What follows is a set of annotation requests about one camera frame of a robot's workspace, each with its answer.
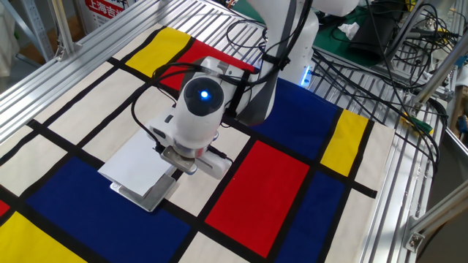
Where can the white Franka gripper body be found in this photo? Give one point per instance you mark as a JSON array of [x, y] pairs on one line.
[[217, 164]]

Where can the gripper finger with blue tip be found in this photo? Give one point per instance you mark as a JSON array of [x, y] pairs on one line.
[[192, 172]]

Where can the white sheet of paper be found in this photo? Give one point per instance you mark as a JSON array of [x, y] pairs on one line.
[[135, 166]]

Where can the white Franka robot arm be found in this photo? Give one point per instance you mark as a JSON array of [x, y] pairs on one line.
[[263, 73]]

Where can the silver digital pocket scale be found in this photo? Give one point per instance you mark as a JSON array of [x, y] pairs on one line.
[[157, 197]]

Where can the colour block patterned cloth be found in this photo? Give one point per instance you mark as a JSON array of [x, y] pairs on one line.
[[256, 190]]

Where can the green mat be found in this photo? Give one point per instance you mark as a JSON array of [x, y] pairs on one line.
[[329, 40]]

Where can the red and white sign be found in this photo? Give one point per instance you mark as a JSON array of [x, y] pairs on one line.
[[104, 9]]

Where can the crumpled white tissue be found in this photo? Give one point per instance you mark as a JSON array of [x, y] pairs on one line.
[[349, 30]]

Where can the black bag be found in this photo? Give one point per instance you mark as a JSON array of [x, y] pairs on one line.
[[373, 33]]

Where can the green and yellow connector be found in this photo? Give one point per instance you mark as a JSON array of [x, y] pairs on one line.
[[420, 124]]

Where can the grey perforated shelf strut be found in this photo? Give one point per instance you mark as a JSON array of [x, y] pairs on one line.
[[34, 25]]

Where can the aluminium corner brace beam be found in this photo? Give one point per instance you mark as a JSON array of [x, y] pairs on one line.
[[435, 215]]

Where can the silver gripper mounted camera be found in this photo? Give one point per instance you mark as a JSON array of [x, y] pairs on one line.
[[179, 160]]

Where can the aluminium side rail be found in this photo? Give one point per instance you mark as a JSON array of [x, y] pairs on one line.
[[55, 76]]

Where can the slanted aluminium frame post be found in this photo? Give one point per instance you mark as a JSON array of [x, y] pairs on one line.
[[440, 73]]

